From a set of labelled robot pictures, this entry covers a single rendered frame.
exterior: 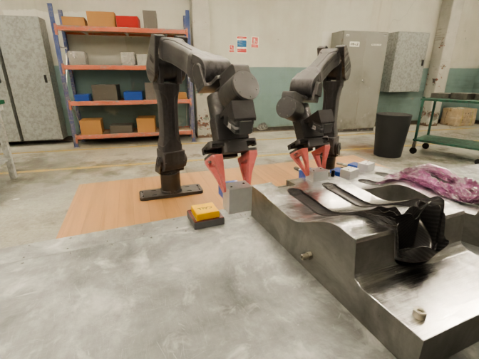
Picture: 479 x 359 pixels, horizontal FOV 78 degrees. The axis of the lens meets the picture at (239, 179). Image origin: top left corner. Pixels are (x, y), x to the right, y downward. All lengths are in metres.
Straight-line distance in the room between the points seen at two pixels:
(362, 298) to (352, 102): 6.26
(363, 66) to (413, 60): 1.39
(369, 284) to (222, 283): 0.25
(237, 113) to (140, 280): 0.36
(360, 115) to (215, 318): 6.49
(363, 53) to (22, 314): 6.55
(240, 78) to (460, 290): 0.49
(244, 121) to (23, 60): 5.62
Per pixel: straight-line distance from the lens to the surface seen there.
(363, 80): 6.73
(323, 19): 6.89
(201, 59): 0.64
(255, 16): 6.34
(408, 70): 7.73
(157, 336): 0.51
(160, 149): 0.91
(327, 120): 0.80
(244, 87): 0.56
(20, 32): 6.05
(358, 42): 6.67
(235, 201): 0.59
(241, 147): 0.59
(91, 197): 1.05
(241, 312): 0.53
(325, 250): 0.56
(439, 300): 0.54
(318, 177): 0.84
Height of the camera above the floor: 1.17
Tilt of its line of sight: 20 degrees down
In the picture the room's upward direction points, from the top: straight up
